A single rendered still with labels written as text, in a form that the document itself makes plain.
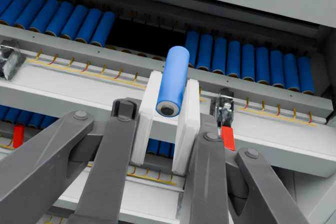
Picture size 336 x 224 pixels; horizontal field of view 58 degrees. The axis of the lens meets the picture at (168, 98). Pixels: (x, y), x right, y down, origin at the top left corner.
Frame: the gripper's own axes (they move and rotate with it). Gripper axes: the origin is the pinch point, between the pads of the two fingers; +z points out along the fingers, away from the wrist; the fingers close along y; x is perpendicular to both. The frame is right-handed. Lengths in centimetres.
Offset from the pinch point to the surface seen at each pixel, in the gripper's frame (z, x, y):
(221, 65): 22.9, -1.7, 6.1
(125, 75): 19.9, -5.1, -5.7
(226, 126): 13.5, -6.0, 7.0
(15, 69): 17.9, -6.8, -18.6
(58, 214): 29, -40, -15
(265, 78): 22.3, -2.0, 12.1
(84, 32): 23.0, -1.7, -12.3
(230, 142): 10.7, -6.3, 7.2
